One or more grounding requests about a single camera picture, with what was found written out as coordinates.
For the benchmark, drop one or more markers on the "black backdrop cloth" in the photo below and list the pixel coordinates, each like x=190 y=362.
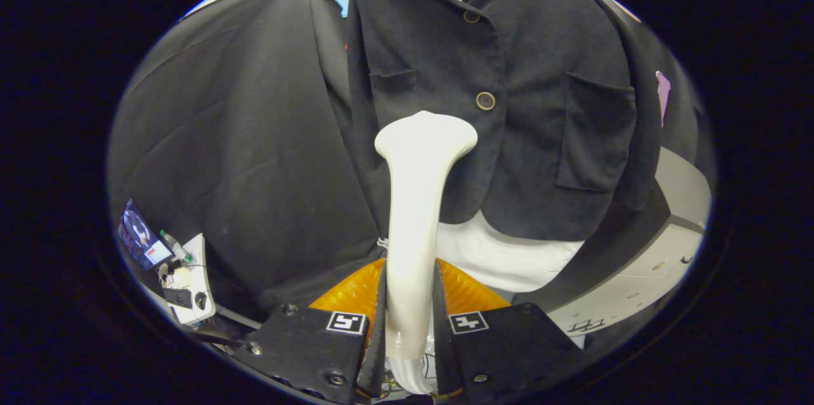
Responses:
x=235 y=157

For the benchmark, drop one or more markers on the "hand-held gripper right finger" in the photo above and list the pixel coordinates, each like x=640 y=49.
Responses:
x=509 y=348

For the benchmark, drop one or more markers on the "grey cabinet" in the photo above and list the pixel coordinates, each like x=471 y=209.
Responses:
x=636 y=278

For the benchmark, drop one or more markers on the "white side desk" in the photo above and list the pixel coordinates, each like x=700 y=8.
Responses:
x=194 y=281

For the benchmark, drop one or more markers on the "clear plastic bottle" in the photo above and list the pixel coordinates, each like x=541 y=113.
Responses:
x=175 y=246

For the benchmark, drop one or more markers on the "white shirt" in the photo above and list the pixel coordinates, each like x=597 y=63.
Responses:
x=509 y=259

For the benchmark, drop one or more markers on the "black suit jacket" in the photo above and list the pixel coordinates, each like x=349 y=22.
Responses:
x=540 y=42

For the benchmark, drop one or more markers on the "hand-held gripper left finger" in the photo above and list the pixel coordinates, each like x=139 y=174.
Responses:
x=305 y=354

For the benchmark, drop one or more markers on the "white garment steamer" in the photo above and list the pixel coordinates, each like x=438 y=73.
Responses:
x=416 y=214

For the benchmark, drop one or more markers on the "computer monitor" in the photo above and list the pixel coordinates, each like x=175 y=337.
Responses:
x=143 y=236

